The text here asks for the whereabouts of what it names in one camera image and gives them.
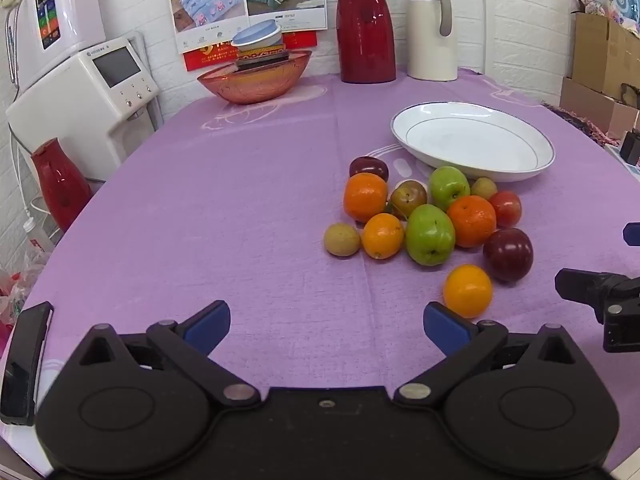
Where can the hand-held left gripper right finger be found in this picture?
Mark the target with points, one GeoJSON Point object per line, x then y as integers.
{"type": "Point", "coordinates": [445, 327]}

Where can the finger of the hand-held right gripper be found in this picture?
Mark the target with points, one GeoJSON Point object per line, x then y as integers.
{"type": "Point", "coordinates": [580, 285]}
{"type": "Point", "coordinates": [632, 234]}

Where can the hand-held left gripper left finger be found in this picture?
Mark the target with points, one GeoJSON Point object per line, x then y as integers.
{"type": "Point", "coordinates": [207, 327]}

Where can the small yellow orange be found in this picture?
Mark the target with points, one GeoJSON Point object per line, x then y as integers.
{"type": "Point", "coordinates": [467, 290]}

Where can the green apple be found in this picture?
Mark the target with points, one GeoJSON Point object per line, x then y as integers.
{"type": "Point", "coordinates": [447, 187]}
{"type": "Point", "coordinates": [429, 237]}

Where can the red apple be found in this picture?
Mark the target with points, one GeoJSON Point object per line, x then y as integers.
{"type": "Point", "coordinates": [507, 208]}

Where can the small red-green plum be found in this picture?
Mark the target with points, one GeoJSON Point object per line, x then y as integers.
{"type": "Point", "coordinates": [407, 201]}

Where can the small yellow pear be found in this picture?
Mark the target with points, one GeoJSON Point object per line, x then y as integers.
{"type": "Point", "coordinates": [341, 240]}

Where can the tiny yellow-green fruit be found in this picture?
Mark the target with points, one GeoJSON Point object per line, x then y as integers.
{"type": "Point", "coordinates": [484, 187]}

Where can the large orange with leaf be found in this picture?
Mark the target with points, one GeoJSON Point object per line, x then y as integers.
{"type": "Point", "coordinates": [365, 197]}

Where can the white round plate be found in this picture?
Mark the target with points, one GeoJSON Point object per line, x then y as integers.
{"type": "Point", "coordinates": [470, 135]}

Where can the black device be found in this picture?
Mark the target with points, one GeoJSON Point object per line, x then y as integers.
{"type": "Point", "coordinates": [631, 147]}

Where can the purple tablecloth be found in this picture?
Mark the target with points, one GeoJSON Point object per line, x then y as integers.
{"type": "Point", "coordinates": [225, 210]}

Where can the patterned dark cloth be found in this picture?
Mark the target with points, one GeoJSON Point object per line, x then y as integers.
{"type": "Point", "coordinates": [580, 122]}

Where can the low cardboard box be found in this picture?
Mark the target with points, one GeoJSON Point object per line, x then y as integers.
{"type": "Point", "coordinates": [585, 105]}

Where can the small dark red plum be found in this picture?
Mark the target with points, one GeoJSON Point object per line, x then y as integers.
{"type": "Point", "coordinates": [367, 166]}

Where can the tall cardboard box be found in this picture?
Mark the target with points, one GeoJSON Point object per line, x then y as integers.
{"type": "Point", "coordinates": [605, 55]}

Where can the black smartphone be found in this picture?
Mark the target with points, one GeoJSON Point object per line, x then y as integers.
{"type": "Point", "coordinates": [22, 360]}

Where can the plastic bag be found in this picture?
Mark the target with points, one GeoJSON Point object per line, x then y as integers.
{"type": "Point", "coordinates": [17, 285]}

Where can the clear plastic bottle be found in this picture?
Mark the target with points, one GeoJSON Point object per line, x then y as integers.
{"type": "Point", "coordinates": [36, 235]}

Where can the red glass vase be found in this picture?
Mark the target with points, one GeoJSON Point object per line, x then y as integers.
{"type": "Point", "coordinates": [60, 185]}

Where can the red translucent bowl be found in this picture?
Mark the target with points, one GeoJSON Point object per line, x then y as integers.
{"type": "Point", "coordinates": [250, 87]}

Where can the white water dispenser with screen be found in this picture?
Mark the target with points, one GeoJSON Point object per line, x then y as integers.
{"type": "Point", "coordinates": [75, 110]}

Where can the patterned dark bowl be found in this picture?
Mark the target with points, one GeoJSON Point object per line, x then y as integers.
{"type": "Point", "coordinates": [262, 60]}

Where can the cream thermos jug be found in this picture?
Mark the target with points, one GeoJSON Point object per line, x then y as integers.
{"type": "Point", "coordinates": [430, 45]}

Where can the blue and white bowl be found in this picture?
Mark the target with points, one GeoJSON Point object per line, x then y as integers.
{"type": "Point", "coordinates": [257, 35]}

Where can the red thermos jug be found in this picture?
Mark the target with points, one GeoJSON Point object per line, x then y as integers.
{"type": "Point", "coordinates": [365, 30]}

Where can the white wall pipe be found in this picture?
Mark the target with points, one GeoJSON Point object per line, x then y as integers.
{"type": "Point", "coordinates": [486, 15]}

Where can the red wall poster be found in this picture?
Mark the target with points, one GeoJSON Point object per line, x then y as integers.
{"type": "Point", "coordinates": [200, 57]}

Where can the white wall water purifier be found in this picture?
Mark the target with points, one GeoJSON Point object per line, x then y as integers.
{"type": "Point", "coordinates": [75, 5]}

